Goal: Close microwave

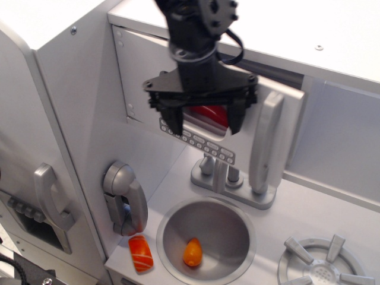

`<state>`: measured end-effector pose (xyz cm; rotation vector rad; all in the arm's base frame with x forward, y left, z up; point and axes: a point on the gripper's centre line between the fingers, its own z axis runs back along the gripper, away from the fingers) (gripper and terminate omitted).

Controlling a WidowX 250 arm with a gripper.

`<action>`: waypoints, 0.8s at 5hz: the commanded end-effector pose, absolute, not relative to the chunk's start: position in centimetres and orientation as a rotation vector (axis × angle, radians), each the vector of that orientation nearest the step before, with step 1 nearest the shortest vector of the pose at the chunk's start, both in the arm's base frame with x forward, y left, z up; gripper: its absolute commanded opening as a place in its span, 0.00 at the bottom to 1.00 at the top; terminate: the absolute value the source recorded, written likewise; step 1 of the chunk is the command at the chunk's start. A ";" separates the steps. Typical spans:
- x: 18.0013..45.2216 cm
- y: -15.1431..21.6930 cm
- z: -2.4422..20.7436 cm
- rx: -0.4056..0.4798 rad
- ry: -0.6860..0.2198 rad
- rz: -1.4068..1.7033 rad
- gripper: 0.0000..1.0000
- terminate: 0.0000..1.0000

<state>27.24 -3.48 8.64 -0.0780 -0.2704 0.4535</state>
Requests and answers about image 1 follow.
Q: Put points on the grey toy faucet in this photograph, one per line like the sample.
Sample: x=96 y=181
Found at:
x=217 y=176

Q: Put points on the grey toy wall phone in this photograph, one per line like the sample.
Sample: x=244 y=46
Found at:
x=125 y=200

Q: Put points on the red toy chili pepper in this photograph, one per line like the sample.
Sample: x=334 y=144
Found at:
x=208 y=113

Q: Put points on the grey microwave door handle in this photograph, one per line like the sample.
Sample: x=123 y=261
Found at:
x=263 y=140

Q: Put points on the grey ice dispenser panel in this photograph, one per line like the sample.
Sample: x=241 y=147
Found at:
x=31 y=220

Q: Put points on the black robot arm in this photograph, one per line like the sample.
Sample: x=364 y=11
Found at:
x=196 y=27

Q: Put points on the orange toy salmon sushi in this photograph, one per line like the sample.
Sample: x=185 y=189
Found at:
x=140 y=253

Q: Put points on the white toy fridge door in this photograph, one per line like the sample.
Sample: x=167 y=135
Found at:
x=27 y=137

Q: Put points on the orange toy fruit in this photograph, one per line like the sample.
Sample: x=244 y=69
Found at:
x=192 y=255

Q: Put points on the white toy kitchen cabinet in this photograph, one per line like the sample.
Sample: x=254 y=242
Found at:
x=85 y=88

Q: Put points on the white microwave door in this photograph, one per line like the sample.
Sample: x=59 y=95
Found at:
x=142 y=57

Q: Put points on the grey fridge door handle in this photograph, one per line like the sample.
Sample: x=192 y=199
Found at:
x=44 y=179

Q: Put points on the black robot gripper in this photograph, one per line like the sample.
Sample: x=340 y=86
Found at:
x=203 y=85

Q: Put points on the round metal sink bowl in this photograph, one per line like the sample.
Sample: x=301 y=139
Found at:
x=226 y=235

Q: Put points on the grey toy stove burner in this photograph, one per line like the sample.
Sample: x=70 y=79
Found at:
x=320 y=261

